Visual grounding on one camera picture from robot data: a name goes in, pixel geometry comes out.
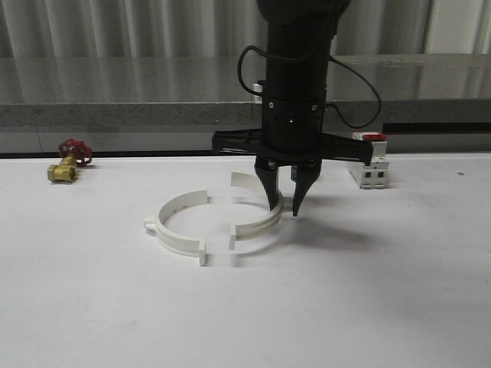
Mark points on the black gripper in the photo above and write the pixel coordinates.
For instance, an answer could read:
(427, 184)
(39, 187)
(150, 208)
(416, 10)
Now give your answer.
(290, 134)

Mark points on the white half-ring pipe clamp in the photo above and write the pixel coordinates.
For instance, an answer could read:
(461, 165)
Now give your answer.
(240, 231)

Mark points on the white half-ring clamp with tab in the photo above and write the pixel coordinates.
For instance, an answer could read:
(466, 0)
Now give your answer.
(177, 243)

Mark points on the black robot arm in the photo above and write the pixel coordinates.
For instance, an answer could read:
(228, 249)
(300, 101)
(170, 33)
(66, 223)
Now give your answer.
(294, 100)

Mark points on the black cylindrical capacitor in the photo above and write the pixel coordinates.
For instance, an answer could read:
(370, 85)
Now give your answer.
(294, 173)

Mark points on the grey stone ledge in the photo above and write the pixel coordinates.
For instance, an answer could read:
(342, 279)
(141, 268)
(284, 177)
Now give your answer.
(435, 92)

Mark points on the white circuit breaker red switch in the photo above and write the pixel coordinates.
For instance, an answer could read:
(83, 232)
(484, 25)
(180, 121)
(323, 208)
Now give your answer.
(373, 176)

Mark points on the brass valve with red handle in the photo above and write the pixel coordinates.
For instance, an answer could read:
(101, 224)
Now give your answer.
(74, 154)

